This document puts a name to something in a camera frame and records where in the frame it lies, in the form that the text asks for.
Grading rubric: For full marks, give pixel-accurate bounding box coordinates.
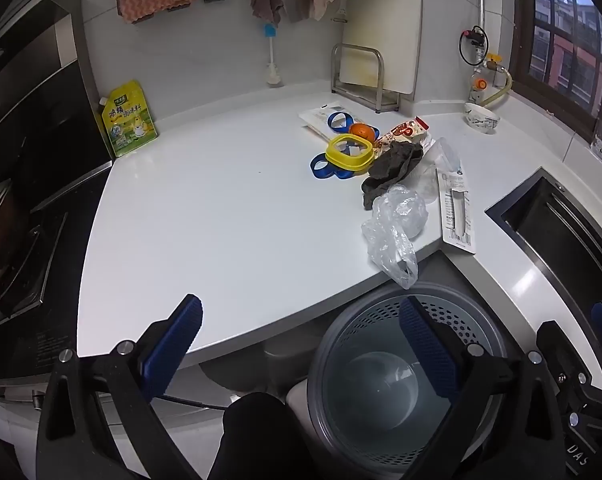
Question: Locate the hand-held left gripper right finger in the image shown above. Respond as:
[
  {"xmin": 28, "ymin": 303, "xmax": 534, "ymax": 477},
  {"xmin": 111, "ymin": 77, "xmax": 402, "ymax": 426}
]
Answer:
[{"xmin": 399, "ymin": 296, "xmax": 566, "ymax": 480}]

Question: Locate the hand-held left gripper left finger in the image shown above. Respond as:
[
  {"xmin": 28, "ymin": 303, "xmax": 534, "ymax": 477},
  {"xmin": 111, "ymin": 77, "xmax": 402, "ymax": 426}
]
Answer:
[{"xmin": 35, "ymin": 294, "xmax": 222, "ymax": 480}]

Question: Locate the grey perforated trash bin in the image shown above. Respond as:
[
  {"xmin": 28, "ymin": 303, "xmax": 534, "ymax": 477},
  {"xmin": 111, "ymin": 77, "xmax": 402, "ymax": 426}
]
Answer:
[{"xmin": 306, "ymin": 282, "xmax": 512, "ymax": 480}]

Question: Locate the clear plastic bag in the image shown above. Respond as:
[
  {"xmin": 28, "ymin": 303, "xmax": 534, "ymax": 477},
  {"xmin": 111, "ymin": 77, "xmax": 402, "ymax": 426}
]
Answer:
[{"xmin": 361, "ymin": 185, "xmax": 429, "ymax": 291}]

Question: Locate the white blister pack with tool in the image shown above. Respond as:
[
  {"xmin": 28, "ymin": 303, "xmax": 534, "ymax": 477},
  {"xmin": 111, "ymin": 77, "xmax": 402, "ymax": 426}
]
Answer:
[{"xmin": 437, "ymin": 169, "xmax": 477, "ymax": 255}]

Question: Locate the dark brown cloth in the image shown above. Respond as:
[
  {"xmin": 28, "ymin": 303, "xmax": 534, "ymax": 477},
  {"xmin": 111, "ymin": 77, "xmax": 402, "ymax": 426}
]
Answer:
[{"xmin": 361, "ymin": 140, "xmax": 425, "ymax": 211}]

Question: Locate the clear plastic cup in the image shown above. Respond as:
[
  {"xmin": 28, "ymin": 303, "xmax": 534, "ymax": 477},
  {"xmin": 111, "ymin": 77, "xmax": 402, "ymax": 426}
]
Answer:
[{"xmin": 411, "ymin": 136, "xmax": 462, "ymax": 206}]

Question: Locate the blue lanyard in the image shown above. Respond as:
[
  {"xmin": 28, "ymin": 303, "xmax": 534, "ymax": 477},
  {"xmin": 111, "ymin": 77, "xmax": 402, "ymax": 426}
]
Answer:
[{"xmin": 310, "ymin": 111, "xmax": 357, "ymax": 181}]

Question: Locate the yellow plastic ring lid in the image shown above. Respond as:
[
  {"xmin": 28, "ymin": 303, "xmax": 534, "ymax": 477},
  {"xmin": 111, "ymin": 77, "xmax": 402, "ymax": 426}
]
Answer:
[{"xmin": 325, "ymin": 135, "xmax": 374, "ymax": 177}]

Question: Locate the red white snack wrapper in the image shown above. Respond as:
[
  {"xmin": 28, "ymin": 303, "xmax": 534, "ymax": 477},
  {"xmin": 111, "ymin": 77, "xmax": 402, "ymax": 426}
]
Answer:
[{"xmin": 373, "ymin": 116, "xmax": 435, "ymax": 153}]

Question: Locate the steel sink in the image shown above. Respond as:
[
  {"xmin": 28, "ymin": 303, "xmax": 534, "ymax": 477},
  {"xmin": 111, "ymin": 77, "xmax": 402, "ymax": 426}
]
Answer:
[{"xmin": 485, "ymin": 167, "xmax": 602, "ymax": 321}]

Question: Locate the person's dark trouser leg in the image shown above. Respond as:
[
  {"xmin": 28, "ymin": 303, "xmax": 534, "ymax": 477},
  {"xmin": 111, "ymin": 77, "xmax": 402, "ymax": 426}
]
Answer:
[{"xmin": 207, "ymin": 392, "xmax": 314, "ymax": 480}]

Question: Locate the black stove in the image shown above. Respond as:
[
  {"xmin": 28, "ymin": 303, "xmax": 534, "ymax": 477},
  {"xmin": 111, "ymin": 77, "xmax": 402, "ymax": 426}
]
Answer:
[{"xmin": 0, "ymin": 207, "xmax": 69, "ymax": 328}]

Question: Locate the yellow seasoning pouch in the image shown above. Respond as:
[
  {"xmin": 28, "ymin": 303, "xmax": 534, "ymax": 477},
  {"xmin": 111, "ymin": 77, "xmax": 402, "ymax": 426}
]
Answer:
[{"xmin": 95, "ymin": 80, "xmax": 159, "ymax": 159}]

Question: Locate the white patterned bowl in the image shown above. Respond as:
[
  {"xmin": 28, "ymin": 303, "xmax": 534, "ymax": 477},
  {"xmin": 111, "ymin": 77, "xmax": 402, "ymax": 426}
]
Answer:
[{"xmin": 464, "ymin": 102, "xmax": 500, "ymax": 135}]

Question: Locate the white paper packet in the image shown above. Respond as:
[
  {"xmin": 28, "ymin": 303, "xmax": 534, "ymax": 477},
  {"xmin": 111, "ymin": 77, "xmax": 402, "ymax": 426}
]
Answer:
[{"xmin": 299, "ymin": 102, "xmax": 382, "ymax": 141}]

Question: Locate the white orange gas fitting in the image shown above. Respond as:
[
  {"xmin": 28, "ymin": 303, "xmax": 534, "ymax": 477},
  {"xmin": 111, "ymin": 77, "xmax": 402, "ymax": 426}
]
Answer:
[{"xmin": 468, "ymin": 72, "xmax": 487, "ymax": 104}]

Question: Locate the metal cutting board rack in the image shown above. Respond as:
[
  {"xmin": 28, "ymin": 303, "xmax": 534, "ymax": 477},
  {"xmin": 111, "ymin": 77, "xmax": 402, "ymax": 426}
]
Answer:
[{"xmin": 330, "ymin": 43, "xmax": 402, "ymax": 112}]

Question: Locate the black range hood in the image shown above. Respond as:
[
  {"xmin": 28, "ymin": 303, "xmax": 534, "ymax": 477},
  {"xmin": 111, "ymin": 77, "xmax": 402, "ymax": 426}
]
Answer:
[{"xmin": 0, "ymin": 0, "xmax": 115, "ymax": 211}]

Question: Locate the brown framed window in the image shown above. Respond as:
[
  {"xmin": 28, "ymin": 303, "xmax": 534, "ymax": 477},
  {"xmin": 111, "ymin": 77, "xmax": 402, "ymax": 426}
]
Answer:
[{"xmin": 511, "ymin": 0, "xmax": 602, "ymax": 133}]

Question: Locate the white cutting board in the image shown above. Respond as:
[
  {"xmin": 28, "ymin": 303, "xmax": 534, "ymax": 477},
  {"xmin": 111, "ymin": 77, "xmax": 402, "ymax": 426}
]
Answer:
[{"xmin": 340, "ymin": 0, "xmax": 423, "ymax": 96}]

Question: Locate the grey gas pipe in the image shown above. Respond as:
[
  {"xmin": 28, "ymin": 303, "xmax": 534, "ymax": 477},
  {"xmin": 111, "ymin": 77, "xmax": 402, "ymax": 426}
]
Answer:
[{"xmin": 476, "ymin": 0, "xmax": 490, "ymax": 68}]

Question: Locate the yellow gas hose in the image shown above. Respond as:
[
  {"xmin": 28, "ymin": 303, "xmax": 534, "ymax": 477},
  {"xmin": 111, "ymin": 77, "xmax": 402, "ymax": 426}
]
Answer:
[{"xmin": 481, "ymin": 67, "xmax": 514, "ymax": 109}]

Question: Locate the white bottle brush blue handle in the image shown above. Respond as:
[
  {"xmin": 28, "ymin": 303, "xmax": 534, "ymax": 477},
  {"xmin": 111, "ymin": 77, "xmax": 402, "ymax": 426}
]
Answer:
[{"xmin": 264, "ymin": 22, "xmax": 284, "ymax": 87}]

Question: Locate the black cable loop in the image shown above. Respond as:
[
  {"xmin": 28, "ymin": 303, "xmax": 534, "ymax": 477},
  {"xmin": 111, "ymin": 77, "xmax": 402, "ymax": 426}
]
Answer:
[{"xmin": 458, "ymin": 25, "xmax": 488, "ymax": 67}]

